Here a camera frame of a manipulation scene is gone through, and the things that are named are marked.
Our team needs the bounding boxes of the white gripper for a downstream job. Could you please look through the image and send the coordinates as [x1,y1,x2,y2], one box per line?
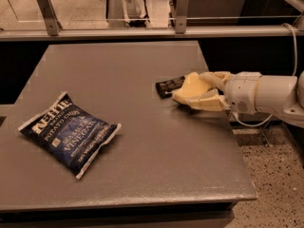
[178,71,261,114]

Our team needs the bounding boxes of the yellow sponge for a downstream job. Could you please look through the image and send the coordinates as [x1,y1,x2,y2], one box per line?
[172,72,213,105]

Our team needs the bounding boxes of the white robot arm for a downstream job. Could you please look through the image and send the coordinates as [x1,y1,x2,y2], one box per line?
[173,71,304,128]

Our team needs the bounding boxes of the black rxbar chocolate wrapper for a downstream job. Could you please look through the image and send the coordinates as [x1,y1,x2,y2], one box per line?
[155,76,185,99]

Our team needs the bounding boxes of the blue Kettle chips bag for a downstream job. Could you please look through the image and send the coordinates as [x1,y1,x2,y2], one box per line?
[18,92,122,180]

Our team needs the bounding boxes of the metal railing with glass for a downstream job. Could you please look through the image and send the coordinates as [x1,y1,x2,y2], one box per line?
[0,25,304,41]

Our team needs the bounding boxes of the white cable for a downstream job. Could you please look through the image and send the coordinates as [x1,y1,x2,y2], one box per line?
[232,22,299,127]

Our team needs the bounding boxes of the right metal railing bracket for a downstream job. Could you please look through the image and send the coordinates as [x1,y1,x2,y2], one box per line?
[175,0,189,34]

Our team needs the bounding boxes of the metal railing bracket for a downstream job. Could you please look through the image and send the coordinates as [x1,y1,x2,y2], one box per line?
[175,0,189,34]
[36,0,62,36]

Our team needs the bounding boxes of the left metal railing bracket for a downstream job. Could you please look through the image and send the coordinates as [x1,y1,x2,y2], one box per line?
[36,0,62,36]

